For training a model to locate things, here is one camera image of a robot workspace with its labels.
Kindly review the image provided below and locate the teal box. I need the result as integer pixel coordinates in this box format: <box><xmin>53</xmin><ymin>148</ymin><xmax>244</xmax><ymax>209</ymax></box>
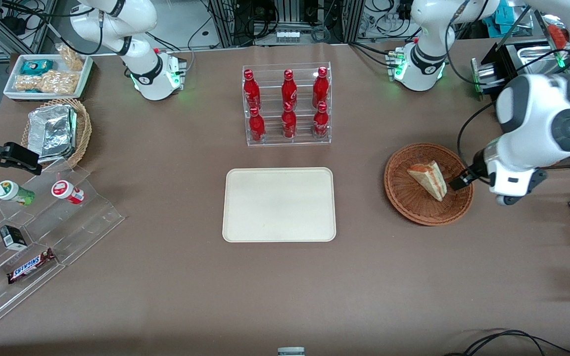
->
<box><xmin>485</xmin><ymin>0</ymin><xmax>517</xmax><ymax>36</ymax></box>

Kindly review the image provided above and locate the red lidded cup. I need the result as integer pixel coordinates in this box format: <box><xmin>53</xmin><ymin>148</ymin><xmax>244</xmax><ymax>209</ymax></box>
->
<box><xmin>51</xmin><ymin>180</ymin><xmax>86</xmax><ymax>205</ymax></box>

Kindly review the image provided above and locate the small black carton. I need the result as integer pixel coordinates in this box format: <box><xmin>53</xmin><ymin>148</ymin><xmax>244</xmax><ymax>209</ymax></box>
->
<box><xmin>0</xmin><ymin>225</ymin><xmax>28</xmax><ymax>250</ymax></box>

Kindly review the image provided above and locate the brown wicker basket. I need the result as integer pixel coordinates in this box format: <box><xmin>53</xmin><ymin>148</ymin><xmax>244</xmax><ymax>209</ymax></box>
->
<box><xmin>384</xmin><ymin>143</ymin><xmax>474</xmax><ymax>226</ymax></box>

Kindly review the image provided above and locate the white rectangular snack tray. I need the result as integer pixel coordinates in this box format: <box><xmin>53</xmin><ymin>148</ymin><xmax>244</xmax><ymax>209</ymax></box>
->
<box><xmin>3</xmin><ymin>53</ymin><xmax>94</xmax><ymax>101</ymax></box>

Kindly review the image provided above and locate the large clear peanut bag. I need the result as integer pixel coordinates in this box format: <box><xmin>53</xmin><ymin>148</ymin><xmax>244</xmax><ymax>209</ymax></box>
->
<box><xmin>14</xmin><ymin>70</ymin><xmax>79</xmax><ymax>95</ymax></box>

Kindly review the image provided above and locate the black food warmer appliance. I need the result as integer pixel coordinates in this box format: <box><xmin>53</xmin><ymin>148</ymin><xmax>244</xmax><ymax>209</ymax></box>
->
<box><xmin>471</xmin><ymin>10</ymin><xmax>570</xmax><ymax>169</ymax></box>

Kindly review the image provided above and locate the green lidded cup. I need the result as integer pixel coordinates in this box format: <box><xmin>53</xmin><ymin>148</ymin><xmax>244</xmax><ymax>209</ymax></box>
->
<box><xmin>0</xmin><ymin>180</ymin><xmax>36</xmax><ymax>206</ymax></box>

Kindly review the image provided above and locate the small clear peanut bag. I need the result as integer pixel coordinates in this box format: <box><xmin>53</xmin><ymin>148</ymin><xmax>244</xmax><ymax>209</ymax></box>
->
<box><xmin>56</xmin><ymin>44</ymin><xmax>86</xmax><ymax>71</ymax></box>

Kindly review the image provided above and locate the dark grey wrist camera mount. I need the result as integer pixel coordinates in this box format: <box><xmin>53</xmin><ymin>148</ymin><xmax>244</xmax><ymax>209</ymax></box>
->
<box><xmin>495</xmin><ymin>168</ymin><xmax>548</xmax><ymax>206</ymax></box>

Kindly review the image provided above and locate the silver foil package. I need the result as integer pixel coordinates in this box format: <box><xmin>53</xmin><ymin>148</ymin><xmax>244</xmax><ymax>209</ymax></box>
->
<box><xmin>28</xmin><ymin>105</ymin><xmax>78</xmax><ymax>164</ymax></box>

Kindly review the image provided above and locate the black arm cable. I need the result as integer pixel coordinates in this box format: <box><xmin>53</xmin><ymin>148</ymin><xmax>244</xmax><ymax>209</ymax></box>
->
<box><xmin>457</xmin><ymin>101</ymin><xmax>499</xmax><ymax>171</ymax></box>

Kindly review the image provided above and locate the snickers chocolate bar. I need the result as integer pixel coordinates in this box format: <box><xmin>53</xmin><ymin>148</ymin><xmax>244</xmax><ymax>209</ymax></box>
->
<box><xmin>7</xmin><ymin>248</ymin><xmax>57</xmax><ymax>284</ymax></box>

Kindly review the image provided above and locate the clear acrylic bottle rack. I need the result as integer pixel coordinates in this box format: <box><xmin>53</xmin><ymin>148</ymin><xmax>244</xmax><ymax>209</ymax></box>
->
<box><xmin>242</xmin><ymin>62</ymin><xmax>332</xmax><ymax>146</ymax></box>

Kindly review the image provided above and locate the orange food in warmer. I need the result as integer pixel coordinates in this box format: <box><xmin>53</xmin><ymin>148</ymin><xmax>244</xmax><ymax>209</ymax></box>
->
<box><xmin>547</xmin><ymin>22</ymin><xmax>570</xmax><ymax>46</ymax></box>

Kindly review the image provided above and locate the teal snack packet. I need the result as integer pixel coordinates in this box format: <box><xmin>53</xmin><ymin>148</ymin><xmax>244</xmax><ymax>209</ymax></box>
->
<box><xmin>20</xmin><ymin>59</ymin><xmax>54</xmax><ymax>76</ymax></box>

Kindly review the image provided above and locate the cream plastic tray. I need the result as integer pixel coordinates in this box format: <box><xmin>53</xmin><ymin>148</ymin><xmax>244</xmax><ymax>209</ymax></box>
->
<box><xmin>222</xmin><ymin>168</ymin><xmax>336</xmax><ymax>243</ymax></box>

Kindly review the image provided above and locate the red cola bottle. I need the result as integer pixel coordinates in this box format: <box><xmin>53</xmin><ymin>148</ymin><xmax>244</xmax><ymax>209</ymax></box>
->
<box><xmin>313</xmin><ymin>101</ymin><xmax>329</xmax><ymax>139</ymax></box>
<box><xmin>282</xmin><ymin>102</ymin><xmax>297</xmax><ymax>139</ymax></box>
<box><xmin>281</xmin><ymin>69</ymin><xmax>298</xmax><ymax>107</ymax></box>
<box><xmin>243</xmin><ymin>69</ymin><xmax>261</xmax><ymax>109</ymax></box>
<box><xmin>249</xmin><ymin>107</ymin><xmax>266</xmax><ymax>144</ymax></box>
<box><xmin>312</xmin><ymin>67</ymin><xmax>330</xmax><ymax>107</ymax></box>

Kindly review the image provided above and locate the clear acrylic stepped stand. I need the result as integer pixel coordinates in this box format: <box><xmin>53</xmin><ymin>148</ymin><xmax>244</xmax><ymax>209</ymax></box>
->
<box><xmin>0</xmin><ymin>158</ymin><xmax>126</xmax><ymax>334</ymax></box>

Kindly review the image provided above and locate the black floor cable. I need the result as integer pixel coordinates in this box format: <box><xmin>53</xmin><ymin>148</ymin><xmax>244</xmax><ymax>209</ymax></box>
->
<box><xmin>443</xmin><ymin>329</ymin><xmax>570</xmax><ymax>356</ymax></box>

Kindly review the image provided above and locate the triangular sandwich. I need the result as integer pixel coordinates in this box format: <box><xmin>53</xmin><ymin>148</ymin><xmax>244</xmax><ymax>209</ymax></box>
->
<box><xmin>407</xmin><ymin>160</ymin><xmax>448</xmax><ymax>202</ymax></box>

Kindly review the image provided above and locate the light tan wicker basket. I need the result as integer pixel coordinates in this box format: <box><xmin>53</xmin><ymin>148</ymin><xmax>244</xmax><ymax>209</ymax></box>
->
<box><xmin>21</xmin><ymin>98</ymin><xmax>92</xmax><ymax>169</ymax></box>

